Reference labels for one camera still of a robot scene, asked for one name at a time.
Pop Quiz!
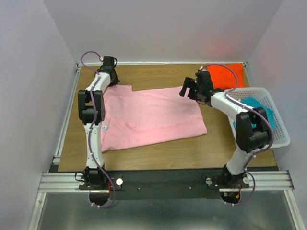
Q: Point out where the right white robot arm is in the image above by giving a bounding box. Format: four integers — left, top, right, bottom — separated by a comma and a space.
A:
179, 71, 274, 188

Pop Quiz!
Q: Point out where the white plastic basket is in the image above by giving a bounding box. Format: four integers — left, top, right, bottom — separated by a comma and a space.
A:
228, 87, 291, 149

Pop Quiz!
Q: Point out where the aluminium frame rail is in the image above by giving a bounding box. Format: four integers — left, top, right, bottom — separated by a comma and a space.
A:
28, 63, 81, 230

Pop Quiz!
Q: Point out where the pink t shirt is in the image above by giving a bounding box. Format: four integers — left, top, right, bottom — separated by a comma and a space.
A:
101, 85, 207, 151

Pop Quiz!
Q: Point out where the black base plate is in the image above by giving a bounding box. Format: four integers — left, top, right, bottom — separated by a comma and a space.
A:
77, 168, 253, 203

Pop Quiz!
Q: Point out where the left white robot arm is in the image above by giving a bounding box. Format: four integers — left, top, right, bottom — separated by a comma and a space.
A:
77, 56, 120, 189

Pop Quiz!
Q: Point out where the folded orange t shirt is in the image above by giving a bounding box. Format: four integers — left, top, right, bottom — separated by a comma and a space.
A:
207, 63, 245, 90

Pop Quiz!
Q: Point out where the teal t shirt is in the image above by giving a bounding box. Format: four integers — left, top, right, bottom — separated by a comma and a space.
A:
234, 96, 275, 130

